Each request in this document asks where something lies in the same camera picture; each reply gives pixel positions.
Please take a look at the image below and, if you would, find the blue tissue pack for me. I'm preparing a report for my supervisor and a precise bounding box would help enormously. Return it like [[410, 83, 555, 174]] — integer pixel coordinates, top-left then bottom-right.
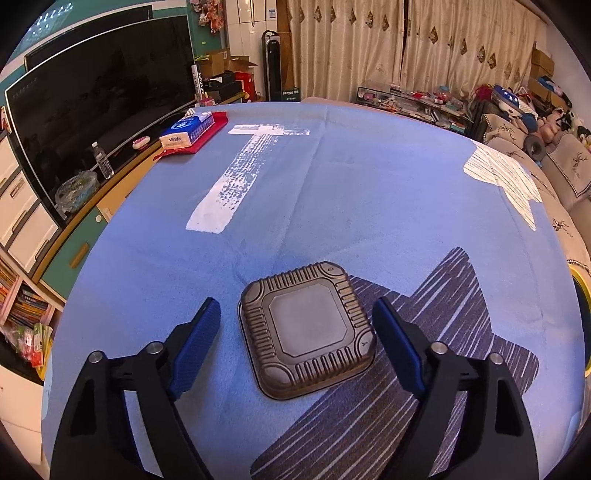
[[159, 114, 215, 151]]

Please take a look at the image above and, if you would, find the white bookshelf with books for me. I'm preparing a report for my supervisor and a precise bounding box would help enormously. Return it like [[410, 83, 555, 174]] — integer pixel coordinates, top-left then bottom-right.
[[0, 258, 65, 379]]

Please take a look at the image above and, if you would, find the yellow rimmed dark bin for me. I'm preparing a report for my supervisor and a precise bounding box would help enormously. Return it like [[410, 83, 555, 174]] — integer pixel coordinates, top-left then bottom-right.
[[570, 262, 591, 370]]

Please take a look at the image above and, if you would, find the black flat screen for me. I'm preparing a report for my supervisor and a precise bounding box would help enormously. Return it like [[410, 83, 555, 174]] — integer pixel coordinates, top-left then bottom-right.
[[24, 4, 154, 72]]

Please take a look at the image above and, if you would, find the large black television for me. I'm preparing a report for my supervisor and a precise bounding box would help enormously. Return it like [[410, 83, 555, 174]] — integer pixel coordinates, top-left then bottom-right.
[[4, 14, 197, 217]]

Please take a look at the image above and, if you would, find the red tray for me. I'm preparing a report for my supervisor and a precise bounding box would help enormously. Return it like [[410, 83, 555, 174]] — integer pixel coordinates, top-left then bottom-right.
[[154, 111, 229, 160]]

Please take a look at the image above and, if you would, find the stack of cardboard boxes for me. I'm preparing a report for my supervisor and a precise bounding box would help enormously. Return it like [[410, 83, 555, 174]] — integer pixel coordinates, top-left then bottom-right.
[[529, 44, 568, 109]]

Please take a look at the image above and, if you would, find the open cardboard box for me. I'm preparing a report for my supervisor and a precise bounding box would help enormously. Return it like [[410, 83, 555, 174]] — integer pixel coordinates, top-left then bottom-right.
[[228, 55, 258, 75], [201, 47, 232, 77]]

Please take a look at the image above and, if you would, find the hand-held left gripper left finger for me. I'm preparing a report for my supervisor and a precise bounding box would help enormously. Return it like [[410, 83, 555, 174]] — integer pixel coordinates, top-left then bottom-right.
[[50, 296, 221, 480]]

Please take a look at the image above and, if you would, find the black plastic food tray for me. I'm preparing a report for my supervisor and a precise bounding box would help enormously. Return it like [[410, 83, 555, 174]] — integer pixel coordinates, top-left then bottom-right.
[[239, 261, 378, 400]]

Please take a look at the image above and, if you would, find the blue printed table cloth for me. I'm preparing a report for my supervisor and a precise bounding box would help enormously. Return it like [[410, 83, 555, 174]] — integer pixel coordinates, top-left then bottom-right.
[[41, 97, 591, 480]]

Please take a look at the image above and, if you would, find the black tower fan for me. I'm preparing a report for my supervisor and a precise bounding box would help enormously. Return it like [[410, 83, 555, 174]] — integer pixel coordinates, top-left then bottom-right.
[[261, 30, 283, 102]]

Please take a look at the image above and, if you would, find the white drawer unit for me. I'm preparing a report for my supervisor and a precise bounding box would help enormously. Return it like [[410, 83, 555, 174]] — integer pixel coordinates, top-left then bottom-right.
[[0, 134, 63, 275]]

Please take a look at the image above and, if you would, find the teal yellow television cabinet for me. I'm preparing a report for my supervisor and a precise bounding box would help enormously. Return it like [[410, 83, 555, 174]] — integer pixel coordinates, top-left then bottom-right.
[[39, 90, 245, 303]]

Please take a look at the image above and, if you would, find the clear plastic bag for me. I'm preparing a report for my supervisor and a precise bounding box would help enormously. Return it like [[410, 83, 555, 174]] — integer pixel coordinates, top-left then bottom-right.
[[54, 170, 99, 214]]

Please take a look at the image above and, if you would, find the white standing air conditioner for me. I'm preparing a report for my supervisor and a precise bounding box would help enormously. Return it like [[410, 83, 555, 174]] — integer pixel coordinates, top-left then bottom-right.
[[225, 0, 278, 63]]

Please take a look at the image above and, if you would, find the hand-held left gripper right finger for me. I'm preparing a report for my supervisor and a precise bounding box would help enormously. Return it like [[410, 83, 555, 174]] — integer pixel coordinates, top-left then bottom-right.
[[372, 296, 540, 480]]

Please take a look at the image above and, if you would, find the clear water bottle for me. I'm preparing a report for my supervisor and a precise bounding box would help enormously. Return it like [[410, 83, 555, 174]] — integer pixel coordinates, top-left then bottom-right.
[[91, 141, 115, 181]]

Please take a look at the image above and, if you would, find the beige patterned curtain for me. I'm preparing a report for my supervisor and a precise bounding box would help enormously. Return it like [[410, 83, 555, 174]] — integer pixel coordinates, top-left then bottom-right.
[[284, 0, 409, 100], [404, 0, 539, 102]]

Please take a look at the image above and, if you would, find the grey neck pillow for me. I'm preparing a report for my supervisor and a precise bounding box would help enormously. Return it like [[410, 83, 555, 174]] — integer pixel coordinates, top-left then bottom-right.
[[524, 133, 546, 160]]

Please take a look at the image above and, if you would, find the beige sofa with covers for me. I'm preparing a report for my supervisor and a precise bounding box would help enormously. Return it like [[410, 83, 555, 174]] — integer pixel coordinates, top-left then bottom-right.
[[471, 111, 591, 278]]

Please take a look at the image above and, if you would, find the artificial flower wall decoration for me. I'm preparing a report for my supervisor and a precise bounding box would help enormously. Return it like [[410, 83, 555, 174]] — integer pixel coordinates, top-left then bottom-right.
[[198, 0, 225, 33]]

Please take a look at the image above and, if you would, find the blue star print bag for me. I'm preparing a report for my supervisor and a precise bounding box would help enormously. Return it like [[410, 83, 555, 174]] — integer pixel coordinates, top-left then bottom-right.
[[492, 84, 525, 114]]

